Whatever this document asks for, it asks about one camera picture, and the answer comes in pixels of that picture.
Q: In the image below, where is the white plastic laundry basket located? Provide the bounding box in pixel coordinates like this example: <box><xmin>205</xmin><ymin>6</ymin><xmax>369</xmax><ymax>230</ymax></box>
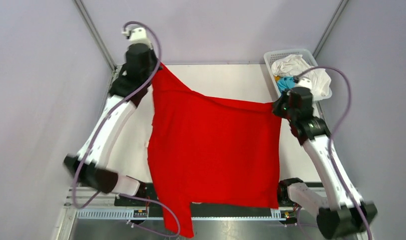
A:
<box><xmin>264</xmin><ymin>48</ymin><xmax>332</xmax><ymax>102</ymax></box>

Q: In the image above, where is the white t-shirt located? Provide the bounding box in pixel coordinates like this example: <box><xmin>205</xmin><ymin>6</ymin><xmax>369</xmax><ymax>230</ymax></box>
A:
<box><xmin>271</xmin><ymin>54</ymin><xmax>332</xmax><ymax>100</ymax></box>

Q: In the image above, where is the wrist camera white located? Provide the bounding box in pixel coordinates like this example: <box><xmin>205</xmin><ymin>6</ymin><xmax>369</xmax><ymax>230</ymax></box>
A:
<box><xmin>122</xmin><ymin>27</ymin><xmax>153</xmax><ymax>48</ymax></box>
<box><xmin>293</xmin><ymin>76</ymin><xmax>312</xmax><ymax>90</ymax></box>

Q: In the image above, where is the teal t-shirt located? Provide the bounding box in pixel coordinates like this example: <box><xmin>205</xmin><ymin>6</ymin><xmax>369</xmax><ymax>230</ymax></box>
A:
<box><xmin>276</xmin><ymin>76</ymin><xmax>295</xmax><ymax>94</ymax></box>

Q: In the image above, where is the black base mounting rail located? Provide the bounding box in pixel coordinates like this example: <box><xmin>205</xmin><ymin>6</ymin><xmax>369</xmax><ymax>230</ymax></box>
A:
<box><xmin>114</xmin><ymin>196</ymin><xmax>297</xmax><ymax>219</ymax></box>

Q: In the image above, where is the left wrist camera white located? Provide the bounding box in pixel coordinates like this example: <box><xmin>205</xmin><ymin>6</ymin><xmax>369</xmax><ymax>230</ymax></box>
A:
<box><xmin>122</xmin><ymin>27</ymin><xmax>153</xmax><ymax>48</ymax></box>

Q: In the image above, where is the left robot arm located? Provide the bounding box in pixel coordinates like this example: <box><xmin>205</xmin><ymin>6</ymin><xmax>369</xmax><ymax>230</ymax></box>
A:
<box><xmin>64</xmin><ymin>43</ymin><xmax>158</xmax><ymax>196</ymax></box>

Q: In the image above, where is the red t-shirt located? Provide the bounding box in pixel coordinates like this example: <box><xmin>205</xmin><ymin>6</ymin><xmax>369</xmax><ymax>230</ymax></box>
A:
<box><xmin>148</xmin><ymin>66</ymin><xmax>281</xmax><ymax>238</ymax></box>

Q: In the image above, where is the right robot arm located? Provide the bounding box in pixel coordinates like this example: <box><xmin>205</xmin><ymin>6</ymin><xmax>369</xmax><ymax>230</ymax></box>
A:
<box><xmin>273</xmin><ymin>87</ymin><xmax>377</xmax><ymax>240</ymax></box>

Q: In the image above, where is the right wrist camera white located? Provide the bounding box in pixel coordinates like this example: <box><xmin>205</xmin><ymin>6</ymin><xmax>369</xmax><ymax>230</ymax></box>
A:
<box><xmin>293</xmin><ymin>76</ymin><xmax>312</xmax><ymax>90</ymax></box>

